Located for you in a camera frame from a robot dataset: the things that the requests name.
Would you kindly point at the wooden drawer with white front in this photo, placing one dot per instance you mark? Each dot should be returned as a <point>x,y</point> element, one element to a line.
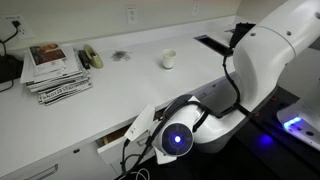
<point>113,151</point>

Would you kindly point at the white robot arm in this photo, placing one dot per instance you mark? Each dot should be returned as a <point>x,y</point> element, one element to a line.
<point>266,60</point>

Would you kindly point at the white robot base blue light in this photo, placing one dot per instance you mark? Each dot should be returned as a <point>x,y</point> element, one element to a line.
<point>300,123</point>

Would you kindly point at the white paper cup green stripe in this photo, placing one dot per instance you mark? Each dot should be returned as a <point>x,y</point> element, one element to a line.
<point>169,58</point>

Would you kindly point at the pile of metal paper clips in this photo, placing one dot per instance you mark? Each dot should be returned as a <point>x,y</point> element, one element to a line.
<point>120,56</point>

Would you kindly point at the black stapler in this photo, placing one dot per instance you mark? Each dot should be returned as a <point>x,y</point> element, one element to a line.
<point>83,60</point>

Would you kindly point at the stack of white magazines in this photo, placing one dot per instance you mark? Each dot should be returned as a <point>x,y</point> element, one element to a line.
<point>71,68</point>

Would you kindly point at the black white patterned magazine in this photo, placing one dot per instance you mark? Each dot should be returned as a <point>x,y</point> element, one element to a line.
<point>65,93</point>

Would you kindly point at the small black cabinet lock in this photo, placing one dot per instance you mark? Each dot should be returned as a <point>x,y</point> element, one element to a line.
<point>76,151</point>

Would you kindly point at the white base cabinet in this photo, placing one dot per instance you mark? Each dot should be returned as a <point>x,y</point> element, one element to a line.
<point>83,163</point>

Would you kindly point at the magazine with dark photo cover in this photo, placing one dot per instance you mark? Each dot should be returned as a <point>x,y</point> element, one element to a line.
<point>46,55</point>

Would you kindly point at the black cart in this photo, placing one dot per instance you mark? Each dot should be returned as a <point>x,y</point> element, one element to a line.
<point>283,163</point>

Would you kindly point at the black box device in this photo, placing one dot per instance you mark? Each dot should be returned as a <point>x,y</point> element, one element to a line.
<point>10,68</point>

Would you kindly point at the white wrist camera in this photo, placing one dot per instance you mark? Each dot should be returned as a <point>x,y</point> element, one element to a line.
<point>140,122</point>

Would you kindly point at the white wall outlet with plug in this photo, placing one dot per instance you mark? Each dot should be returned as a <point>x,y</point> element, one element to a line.
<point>23,31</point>

